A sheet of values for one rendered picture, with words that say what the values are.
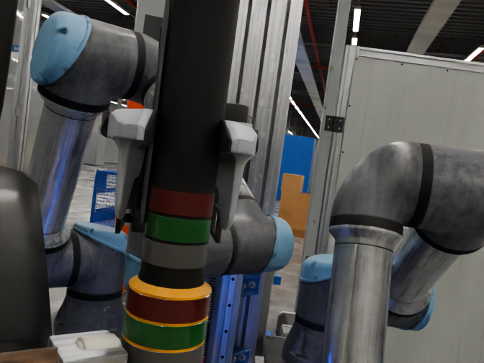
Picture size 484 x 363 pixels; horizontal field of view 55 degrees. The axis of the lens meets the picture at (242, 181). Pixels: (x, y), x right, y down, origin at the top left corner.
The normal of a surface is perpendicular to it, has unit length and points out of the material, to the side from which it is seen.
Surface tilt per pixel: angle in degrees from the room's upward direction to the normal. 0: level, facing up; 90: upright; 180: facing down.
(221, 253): 90
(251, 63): 90
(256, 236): 66
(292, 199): 90
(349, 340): 72
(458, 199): 99
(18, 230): 36
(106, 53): 91
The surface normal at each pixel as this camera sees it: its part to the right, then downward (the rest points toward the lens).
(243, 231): 0.56, -0.51
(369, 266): 0.04, -0.26
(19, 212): 0.59, -0.72
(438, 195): -0.15, 0.19
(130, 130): -0.75, -0.07
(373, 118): 0.00, 0.05
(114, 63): 0.58, 0.30
